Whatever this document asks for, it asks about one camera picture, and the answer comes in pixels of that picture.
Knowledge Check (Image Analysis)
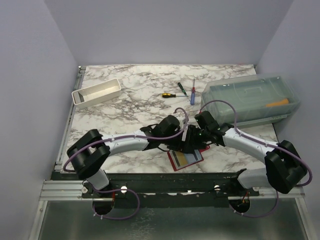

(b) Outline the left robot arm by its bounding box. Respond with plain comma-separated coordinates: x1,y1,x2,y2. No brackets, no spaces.
65,115,189,198

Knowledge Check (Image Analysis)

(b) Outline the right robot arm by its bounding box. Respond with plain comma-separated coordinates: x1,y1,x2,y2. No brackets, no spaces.
181,111,308,196

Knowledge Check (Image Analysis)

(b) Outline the gold credit card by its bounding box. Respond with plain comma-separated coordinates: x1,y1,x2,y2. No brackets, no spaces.
173,151,189,169

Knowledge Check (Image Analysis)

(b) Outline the orange item in box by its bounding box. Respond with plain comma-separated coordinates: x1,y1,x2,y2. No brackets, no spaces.
265,98,290,108

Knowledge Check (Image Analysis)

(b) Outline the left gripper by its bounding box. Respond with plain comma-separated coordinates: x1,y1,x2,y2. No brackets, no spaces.
161,128,194,154

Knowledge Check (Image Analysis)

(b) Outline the green black screwdriver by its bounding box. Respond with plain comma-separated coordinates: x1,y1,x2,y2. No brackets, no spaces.
177,82,188,97

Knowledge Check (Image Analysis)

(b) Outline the red card holder wallet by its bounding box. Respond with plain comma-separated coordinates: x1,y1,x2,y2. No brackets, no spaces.
167,146,210,172

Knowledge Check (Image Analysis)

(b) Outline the clear plastic storage box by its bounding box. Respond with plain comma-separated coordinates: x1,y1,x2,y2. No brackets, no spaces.
201,73,300,127

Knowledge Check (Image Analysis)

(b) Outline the white rectangular tray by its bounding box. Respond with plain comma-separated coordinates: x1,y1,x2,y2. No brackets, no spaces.
71,78,122,109

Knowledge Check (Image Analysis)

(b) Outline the yellow black screwdriver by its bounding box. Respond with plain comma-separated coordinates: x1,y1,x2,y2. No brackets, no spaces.
161,93,177,99

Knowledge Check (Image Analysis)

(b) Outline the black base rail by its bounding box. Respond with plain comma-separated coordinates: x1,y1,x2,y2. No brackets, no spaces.
49,172,293,208

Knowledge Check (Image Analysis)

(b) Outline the blue red screwdriver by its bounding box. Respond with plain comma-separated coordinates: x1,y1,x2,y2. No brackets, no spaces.
190,79,195,106

